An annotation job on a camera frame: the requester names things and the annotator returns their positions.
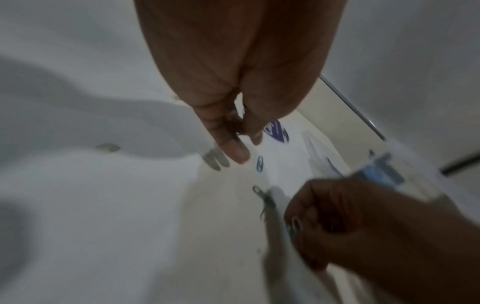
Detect person's right hand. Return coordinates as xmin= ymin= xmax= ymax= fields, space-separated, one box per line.
xmin=283 ymin=178 xmax=417 ymax=271

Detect person's left hand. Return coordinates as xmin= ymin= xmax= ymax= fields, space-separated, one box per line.
xmin=133 ymin=0 xmax=346 ymax=165

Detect person's right forearm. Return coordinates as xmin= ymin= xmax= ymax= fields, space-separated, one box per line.
xmin=348 ymin=202 xmax=480 ymax=304

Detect clear plastic box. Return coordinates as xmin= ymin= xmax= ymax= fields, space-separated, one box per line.
xmin=348 ymin=145 xmax=447 ymax=205

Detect silver paper clip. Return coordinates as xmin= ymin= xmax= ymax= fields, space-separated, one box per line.
xmin=252 ymin=185 xmax=278 ymax=222

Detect stack of white papers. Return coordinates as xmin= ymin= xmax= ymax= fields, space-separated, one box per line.
xmin=301 ymin=132 xmax=344 ymax=179

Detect black rod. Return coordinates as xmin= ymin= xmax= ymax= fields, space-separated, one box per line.
xmin=440 ymin=154 xmax=480 ymax=176

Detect white paper sheet blue logo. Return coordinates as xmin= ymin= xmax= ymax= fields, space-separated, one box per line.
xmin=187 ymin=118 xmax=376 ymax=304

